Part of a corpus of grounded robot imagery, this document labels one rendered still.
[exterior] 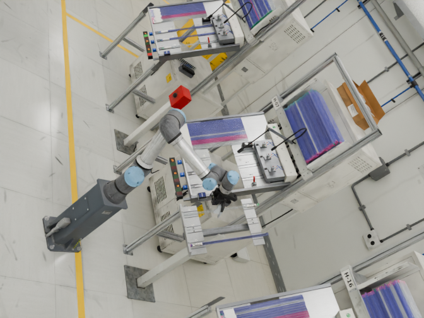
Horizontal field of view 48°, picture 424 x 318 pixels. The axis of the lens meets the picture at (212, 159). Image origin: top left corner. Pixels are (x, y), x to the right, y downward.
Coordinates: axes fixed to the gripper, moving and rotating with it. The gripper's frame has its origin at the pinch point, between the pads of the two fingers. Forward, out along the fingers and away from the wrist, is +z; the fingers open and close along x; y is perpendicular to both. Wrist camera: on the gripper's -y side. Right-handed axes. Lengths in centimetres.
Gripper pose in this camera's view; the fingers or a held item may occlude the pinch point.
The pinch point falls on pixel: (216, 207)
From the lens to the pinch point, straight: 307.3
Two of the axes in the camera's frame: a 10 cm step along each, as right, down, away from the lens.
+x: 2.2, 7.8, -5.8
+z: -3.5, 6.2, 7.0
